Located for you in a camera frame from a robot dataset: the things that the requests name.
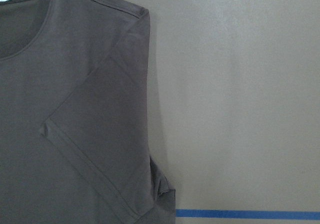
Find dark brown t-shirt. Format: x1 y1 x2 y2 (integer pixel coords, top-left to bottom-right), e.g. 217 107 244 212
0 0 176 223

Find blue tape grid lines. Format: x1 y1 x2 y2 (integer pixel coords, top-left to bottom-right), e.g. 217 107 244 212
176 209 320 220

